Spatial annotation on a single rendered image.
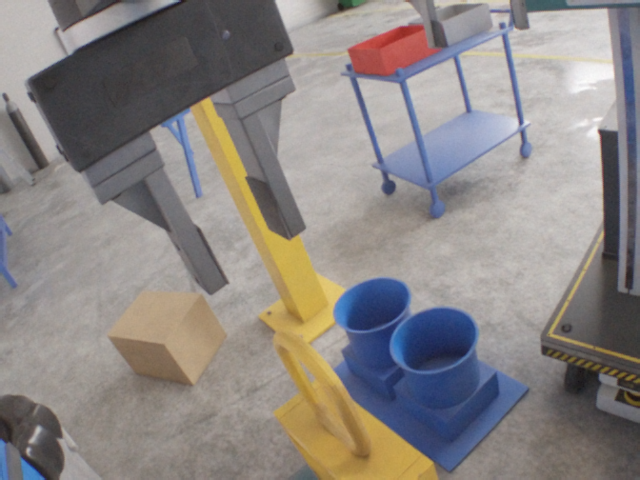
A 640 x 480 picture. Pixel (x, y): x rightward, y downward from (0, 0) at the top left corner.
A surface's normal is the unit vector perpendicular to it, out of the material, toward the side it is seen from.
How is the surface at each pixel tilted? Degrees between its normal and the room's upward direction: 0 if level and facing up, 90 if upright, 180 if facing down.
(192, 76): 90
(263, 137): 90
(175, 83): 90
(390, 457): 0
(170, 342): 90
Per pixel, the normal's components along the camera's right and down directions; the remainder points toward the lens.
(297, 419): -0.33, -0.79
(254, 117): 0.55, 0.28
